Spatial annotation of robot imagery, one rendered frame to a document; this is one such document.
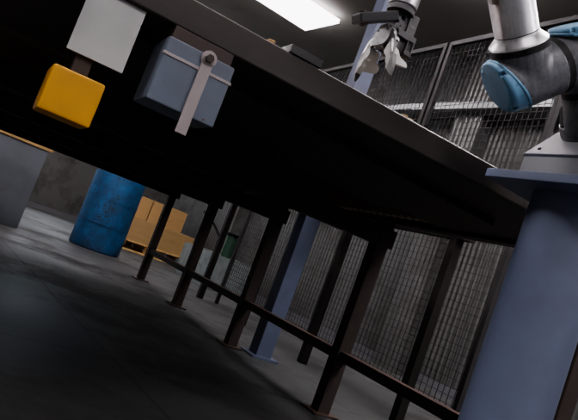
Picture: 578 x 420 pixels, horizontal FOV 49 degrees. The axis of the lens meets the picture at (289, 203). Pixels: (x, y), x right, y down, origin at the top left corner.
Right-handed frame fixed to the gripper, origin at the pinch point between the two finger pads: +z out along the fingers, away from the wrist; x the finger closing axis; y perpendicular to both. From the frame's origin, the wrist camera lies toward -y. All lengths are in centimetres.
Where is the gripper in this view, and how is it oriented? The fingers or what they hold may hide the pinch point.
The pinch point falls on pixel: (368, 77)
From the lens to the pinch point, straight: 162.1
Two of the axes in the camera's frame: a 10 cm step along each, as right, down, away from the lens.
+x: -4.7, -0.8, 8.8
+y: 8.1, 3.5, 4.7
